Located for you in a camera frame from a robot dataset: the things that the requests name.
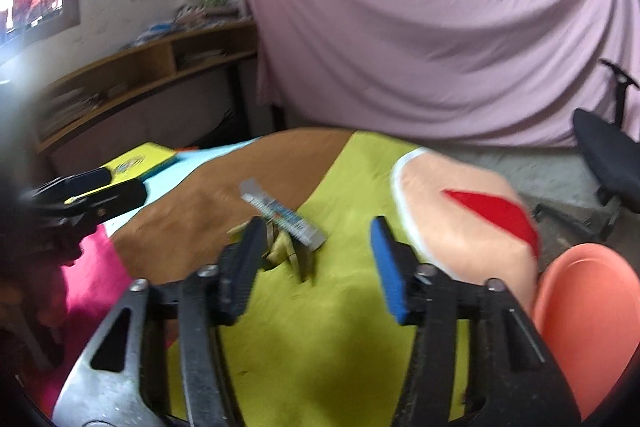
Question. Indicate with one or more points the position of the grey printed wrapper strip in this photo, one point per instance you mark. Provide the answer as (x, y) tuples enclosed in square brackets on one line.
[(285, 214)]

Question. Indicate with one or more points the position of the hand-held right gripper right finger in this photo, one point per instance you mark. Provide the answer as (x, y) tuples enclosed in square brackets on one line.
[(387, 267)]

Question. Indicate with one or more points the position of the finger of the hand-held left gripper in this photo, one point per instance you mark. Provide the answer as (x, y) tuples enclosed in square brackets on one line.
[(85, 179), (117, 199)]

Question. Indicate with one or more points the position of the colourful printed table cloth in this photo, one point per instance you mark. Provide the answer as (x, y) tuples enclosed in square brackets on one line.
[(325, 347)]

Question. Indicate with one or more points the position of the yellowish fruit peel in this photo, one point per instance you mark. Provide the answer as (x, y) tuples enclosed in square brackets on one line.
[(279, 252)]

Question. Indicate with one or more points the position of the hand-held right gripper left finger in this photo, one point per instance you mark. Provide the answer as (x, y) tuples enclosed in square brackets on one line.
[(245, 259)]

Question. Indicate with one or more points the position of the wooden shelf desk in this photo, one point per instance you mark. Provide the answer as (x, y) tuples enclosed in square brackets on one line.
[(150, 92)]

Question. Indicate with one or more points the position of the black office chair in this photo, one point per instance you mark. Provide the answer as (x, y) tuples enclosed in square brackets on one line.
[(607, 147)]

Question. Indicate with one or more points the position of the pink hanging cloth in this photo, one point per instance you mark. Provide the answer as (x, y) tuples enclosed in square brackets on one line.
[(440, 22)]

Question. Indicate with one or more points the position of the pink plastic basin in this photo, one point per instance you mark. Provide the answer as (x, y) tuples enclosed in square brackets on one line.
[(590, 322)]

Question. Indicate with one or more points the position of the pile of papers and bags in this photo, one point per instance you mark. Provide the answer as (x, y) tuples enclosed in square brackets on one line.
[(200, 9)]

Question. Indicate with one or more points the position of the yellow book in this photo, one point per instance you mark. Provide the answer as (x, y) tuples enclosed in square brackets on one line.
[(137, 162)]

